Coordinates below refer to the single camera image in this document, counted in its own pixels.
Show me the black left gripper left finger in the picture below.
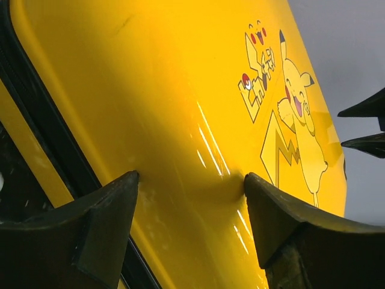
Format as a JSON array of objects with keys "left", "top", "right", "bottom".
[{"left": 1, "top": 171, "right": 139, "bottom": 288}]

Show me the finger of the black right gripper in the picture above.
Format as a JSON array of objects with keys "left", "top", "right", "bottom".
[
  {"left": 341, "top": 132, "right": 385, "bottom": 158},
  {"left": 337, "top": 89, "right": 384, "bottom": 131}
]

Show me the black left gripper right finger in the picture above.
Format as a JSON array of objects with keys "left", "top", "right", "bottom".
[{"left": 244, "top": 173, "right": 384, "bottom": 288}]

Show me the yellow Pikachu suitcase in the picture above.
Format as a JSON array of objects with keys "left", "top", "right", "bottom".
[{"left": 1, "top": 1, "right": 347, "bottom": 288}]

